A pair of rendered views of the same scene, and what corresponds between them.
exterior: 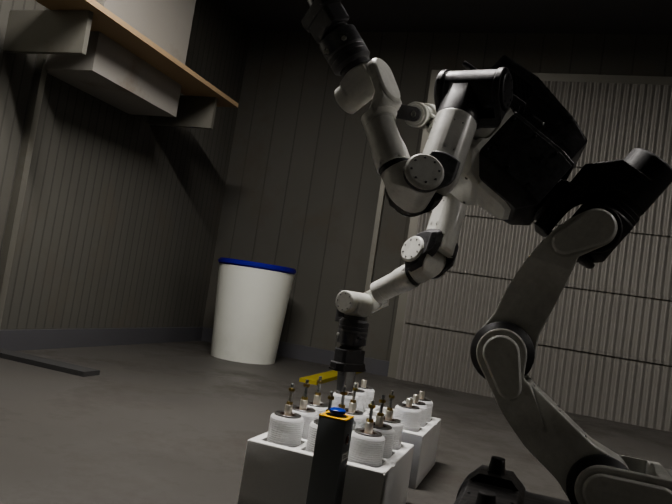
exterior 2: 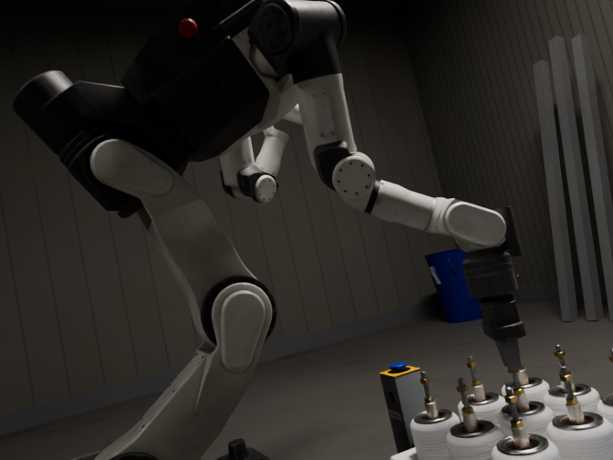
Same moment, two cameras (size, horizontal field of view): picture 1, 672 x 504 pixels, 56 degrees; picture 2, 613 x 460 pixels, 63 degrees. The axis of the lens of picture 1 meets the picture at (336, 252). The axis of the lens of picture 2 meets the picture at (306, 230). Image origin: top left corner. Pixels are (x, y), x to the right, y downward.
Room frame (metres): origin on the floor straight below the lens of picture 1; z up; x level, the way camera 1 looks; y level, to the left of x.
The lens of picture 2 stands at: (2.38, -0.95, 0.57)
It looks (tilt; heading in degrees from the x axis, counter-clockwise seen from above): 5 degrees up; 139
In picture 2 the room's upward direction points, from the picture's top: 12 degrees counter-clockwise
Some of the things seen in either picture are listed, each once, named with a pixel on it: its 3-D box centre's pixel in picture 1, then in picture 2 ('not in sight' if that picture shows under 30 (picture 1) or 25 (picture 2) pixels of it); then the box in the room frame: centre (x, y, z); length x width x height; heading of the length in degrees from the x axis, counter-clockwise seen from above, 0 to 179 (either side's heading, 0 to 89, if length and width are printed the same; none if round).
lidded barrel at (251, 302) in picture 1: (250, 310); not in sight; (4.83, 0.58, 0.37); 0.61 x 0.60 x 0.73; 161
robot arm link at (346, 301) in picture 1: (350, 310); (486, 241); (1.86, -0.07, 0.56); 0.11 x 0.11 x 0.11; 50
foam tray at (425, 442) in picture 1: (378, 439); not in sight; (2.39, -0.26, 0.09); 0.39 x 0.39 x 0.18; 71
